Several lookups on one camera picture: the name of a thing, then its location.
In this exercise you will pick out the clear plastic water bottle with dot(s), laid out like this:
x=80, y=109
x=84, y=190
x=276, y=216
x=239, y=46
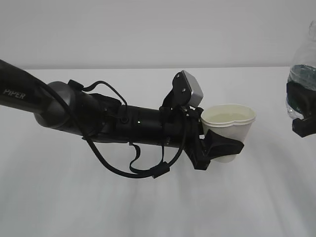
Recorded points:
x=303, y=71

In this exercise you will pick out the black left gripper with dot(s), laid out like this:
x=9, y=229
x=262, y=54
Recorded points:
x=213, y=147

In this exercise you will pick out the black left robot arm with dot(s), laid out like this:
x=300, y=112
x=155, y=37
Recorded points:
x=73, y=108

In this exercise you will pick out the white paper cup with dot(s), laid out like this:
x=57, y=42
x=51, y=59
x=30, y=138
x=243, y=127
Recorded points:
x=229, y=120

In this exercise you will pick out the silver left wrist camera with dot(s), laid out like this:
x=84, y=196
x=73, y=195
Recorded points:
x=185, y=92

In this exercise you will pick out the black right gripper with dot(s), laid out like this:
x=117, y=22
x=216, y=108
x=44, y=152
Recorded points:
x=303, y=101

